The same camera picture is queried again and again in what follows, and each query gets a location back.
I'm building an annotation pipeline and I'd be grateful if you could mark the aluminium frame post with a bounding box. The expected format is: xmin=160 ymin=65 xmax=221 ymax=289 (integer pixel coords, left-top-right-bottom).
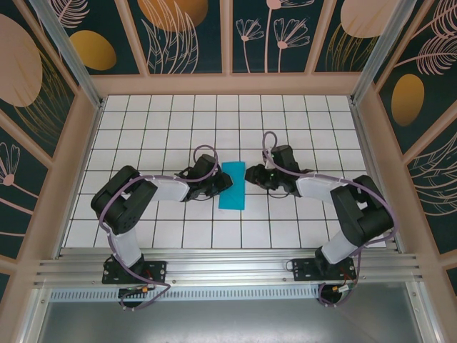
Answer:
xmin=28 ymin=0 xmax=105 ymax=109
xmin=351 ymin=0 xmax=418 ymax=105

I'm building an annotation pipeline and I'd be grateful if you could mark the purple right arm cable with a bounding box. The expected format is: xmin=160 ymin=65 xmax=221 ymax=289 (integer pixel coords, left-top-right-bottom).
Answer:
xmin=262 ymin=131 xmax=398 ymax=309

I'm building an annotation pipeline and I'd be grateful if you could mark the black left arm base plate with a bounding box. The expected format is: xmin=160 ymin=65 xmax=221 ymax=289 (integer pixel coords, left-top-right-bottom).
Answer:
xmin=102 ymin=259 xmax=169 ymax=285

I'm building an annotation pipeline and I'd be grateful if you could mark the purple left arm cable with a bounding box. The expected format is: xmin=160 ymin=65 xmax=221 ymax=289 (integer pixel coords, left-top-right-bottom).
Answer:
xmin=99 ymin=144 xmax=220 ymax=312

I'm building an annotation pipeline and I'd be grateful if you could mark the blue paper sheet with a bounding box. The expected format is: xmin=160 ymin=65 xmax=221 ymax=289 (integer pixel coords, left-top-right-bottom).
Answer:
xmin=216 ymin=160 xmax=247 ymax=211

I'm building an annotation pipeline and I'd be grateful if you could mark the grey metal shelf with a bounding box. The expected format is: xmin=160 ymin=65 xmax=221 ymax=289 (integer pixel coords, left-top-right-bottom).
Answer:
xmin=21 ymin=285 xmax=442 ymax=343

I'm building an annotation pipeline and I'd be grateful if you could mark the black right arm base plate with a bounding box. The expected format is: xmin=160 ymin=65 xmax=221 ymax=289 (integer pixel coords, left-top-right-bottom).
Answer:
xmin=291 ymin=257 xmax=358 ymax=283

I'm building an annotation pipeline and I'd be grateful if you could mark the slotted grey cable duct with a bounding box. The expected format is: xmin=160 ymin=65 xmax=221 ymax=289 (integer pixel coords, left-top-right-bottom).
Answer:
xmin=49 ymin=287 xmax=322 ymax=301

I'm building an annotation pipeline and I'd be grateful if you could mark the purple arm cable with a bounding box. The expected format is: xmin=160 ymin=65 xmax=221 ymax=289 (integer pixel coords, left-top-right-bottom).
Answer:
xmin=99 ymin=144 xmax=220 ymax=312
xmin=262 ymin=131 xmax=398 ymax=309

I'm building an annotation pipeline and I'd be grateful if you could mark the aluminium side rail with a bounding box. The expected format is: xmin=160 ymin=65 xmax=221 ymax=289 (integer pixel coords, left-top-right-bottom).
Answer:
xmin=351 ymin=103 xmax=400 ymax=253

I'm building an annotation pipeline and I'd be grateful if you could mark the aluminium mounting rail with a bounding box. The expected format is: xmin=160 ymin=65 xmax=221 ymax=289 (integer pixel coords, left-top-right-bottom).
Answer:
xmin=34 ymin=248 xmax=428 ymax=287

